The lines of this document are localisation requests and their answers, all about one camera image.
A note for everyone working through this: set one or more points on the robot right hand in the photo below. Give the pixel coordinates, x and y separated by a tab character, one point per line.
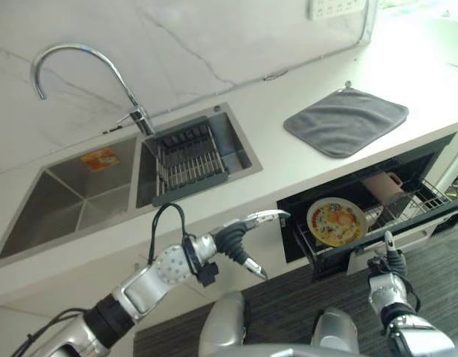
387	286

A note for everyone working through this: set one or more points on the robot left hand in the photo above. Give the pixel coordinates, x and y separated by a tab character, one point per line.
231	238

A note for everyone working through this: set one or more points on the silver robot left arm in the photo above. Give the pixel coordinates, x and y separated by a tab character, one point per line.
147	282

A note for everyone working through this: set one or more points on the black dishwasher housing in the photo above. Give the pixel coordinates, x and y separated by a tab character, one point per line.
288	230

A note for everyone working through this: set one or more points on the black dishwasher drawer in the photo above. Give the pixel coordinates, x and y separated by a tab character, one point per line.
325	266

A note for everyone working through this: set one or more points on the silver robot right leg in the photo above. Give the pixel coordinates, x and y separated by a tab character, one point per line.
335	331

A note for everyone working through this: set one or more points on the silver robot leg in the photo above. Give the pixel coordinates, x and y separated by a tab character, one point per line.
225	327
335	331

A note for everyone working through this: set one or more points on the colourful printed plate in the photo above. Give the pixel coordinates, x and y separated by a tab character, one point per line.
335	222

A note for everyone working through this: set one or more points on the grey sink drain rack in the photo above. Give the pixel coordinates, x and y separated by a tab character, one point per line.
192	163

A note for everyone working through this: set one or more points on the silver robot left leg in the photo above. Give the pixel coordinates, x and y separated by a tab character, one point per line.
225	327

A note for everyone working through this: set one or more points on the pink mug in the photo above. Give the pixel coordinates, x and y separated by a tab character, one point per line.
381	185

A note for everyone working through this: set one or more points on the orange sticker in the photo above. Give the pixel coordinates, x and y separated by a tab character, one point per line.
100	159

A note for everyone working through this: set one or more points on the stainless steel double sink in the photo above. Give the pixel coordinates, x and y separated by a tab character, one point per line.
76	201

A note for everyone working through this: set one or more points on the grey cloth mat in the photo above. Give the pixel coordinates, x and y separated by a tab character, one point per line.
344	122

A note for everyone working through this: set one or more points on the chrome gooseneck faucet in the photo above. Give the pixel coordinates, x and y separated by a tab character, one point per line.
132	96

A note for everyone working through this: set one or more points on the white power strip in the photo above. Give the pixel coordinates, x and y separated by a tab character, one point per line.
337	8

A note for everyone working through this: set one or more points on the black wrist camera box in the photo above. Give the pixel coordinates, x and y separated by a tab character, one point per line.
210	274

